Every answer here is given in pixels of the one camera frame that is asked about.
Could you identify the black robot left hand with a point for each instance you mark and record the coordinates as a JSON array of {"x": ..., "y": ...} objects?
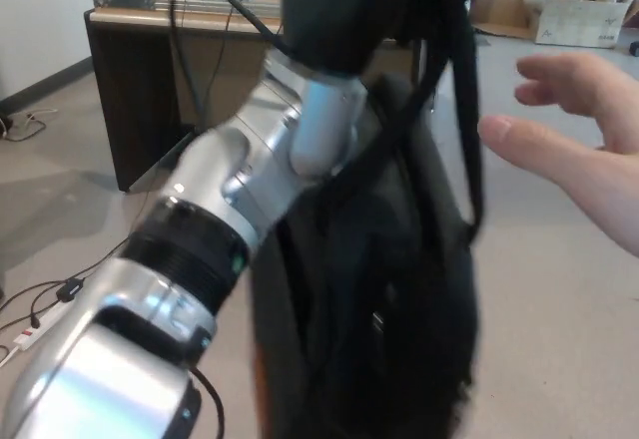
[{"x": 339, "y": 10}]

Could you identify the person's bare hand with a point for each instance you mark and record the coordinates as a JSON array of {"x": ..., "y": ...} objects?
[{"x": 574, "y": 159}]

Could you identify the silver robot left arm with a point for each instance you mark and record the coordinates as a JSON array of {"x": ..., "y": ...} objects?
[{"x": 199, "y": 184}]

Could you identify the small dark floor object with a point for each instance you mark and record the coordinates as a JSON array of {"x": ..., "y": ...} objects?
[{"x": 634, "y": 49}]

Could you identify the open white cardboard box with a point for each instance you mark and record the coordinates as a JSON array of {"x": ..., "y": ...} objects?
[{"x": 574, "y": 25}]

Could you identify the flat brown cardboard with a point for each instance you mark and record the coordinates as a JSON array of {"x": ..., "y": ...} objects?
[{"x": 499, "y": 15}]

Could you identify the dark wooden desk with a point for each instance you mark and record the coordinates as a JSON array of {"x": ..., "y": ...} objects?
[{"x": 135, "y": 85}]

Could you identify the black power adapter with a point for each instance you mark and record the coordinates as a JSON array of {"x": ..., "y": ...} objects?
[{"x": 70, "y": 290}]

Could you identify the white power strip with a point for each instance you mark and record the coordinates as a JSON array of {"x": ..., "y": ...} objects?
[{"x": 40, "y": 331}]

